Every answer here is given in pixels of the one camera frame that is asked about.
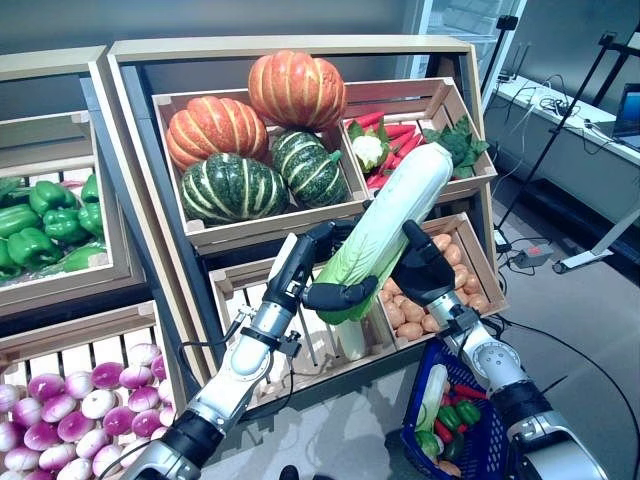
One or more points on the flat orange striped pumpkin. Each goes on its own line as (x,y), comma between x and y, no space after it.
(215,130)

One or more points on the grey box with red button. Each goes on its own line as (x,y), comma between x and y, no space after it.
(532,252)

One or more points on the round orange striped pumpkin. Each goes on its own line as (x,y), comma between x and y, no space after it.
(295,90)

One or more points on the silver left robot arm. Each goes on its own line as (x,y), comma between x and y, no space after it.
(240,360)

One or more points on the wooden carrot crate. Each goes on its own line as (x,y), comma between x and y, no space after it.
(400,92)

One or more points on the white desk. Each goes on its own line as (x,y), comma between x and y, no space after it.
(575,125)

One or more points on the black power adapter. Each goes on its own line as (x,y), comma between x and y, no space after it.
(502,241)

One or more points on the black tripod stand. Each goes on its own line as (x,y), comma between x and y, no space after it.
(607,39)
(506,22)

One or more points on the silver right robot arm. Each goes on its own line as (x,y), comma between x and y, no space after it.
(495,360)

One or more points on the white cauliflower with leaves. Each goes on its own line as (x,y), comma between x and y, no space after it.
(367,147)

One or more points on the wooden display rack dark frame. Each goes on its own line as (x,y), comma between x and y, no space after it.
(280,47)
(50,60)

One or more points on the dark green bell pepper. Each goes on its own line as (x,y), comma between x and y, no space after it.
(455,446)

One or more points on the wooden potato crate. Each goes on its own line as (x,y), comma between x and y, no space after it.
(482,260)

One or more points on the wooden pepper crate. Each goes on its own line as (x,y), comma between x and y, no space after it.
(50,285)

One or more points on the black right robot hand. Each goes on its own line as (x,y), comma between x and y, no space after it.
(425,275)

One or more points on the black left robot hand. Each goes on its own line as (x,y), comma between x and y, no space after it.
(290,270)

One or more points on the glass door white frame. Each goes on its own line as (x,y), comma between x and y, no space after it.
(465,30)

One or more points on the green broccoli with leaves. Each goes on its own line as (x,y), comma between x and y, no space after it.
(465,145)

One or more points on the large green striped pumpkin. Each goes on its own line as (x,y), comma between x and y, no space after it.
(230,190)

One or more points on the mostly white turnip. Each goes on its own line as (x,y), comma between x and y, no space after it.
(98,403)

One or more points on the green white napa cabbage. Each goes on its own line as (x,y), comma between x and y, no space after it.
(434,390)
(400,200)
(352,342)

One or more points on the small green striped pumpkin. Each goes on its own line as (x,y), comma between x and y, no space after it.
(310,170)

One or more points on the white-slatted wooden crate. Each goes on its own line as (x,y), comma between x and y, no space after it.
(227,280)

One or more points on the wooden turnip crate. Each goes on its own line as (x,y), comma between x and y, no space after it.
(75,325)

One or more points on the open laptop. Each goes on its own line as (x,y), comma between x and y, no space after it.
(630,110)

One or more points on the wooden pumpkin crate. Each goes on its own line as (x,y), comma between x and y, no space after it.
(270,220)

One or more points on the blue plastic shopping basket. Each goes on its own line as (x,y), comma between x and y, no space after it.
(480,450)

